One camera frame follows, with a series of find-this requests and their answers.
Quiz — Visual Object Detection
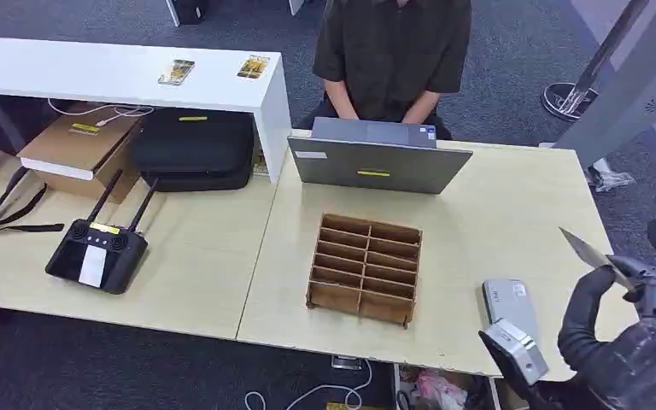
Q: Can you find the person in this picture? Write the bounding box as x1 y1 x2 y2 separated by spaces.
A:
299 0 473 142

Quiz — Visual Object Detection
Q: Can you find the grey laptop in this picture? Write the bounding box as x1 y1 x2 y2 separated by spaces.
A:
287 117 474 196

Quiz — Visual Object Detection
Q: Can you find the white charging cable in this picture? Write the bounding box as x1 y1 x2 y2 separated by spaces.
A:
47 98 155 128

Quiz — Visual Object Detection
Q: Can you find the grey card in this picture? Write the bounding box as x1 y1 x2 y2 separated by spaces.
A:
559 226 637 291

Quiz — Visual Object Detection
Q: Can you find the metal desk bracket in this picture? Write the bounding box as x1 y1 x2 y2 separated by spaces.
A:
331 354 363 372

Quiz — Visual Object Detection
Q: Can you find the glossy printed card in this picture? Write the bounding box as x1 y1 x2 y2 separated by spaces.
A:
157 59 196 86

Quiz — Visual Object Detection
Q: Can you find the pink plastic bag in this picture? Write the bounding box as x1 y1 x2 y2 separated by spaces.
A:
415 368 471 410

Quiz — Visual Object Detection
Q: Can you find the wooden slotted card box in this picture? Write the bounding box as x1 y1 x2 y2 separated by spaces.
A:
305 213 424 330

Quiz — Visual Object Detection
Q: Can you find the clear plastic wrap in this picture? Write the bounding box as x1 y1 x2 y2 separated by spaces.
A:
585 158 636 194

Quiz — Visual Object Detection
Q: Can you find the black strap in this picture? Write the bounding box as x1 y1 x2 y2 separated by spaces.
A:
0 166 66 236

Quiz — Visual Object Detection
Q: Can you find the yellow printed card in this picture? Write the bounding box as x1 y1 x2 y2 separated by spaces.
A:
237 55 271 79

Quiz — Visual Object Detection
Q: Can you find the black carrying bag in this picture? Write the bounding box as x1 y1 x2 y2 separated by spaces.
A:
131 107 255 194

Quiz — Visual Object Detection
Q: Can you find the grey partition panel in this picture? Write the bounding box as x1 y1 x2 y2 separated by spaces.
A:
553 0 656 170

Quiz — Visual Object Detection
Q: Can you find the black remote controller with antennas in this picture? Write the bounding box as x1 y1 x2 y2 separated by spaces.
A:
44 168 160 296

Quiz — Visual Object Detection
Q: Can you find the white floor cable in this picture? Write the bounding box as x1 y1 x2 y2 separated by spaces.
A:
243 359 374 410

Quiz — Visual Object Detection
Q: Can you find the grey card reader device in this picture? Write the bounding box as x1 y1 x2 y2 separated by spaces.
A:
482 278 542 343

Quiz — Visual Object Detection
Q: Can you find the metal stanchion with round base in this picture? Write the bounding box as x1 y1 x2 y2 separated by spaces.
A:
540 0 652 123

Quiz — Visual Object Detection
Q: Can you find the brown cardboard box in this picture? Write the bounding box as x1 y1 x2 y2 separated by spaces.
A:
16 106 143 205

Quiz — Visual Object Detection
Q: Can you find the white desk shelf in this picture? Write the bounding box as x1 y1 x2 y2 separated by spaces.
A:
0 35 293 184

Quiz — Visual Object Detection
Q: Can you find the black box with white frame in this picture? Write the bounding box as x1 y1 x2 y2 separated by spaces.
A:
163 0 208 27

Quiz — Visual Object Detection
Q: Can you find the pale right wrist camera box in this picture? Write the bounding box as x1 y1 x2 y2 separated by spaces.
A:
483 318 550 387

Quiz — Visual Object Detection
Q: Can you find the small printed box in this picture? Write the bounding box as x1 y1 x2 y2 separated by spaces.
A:
251 148 270 177

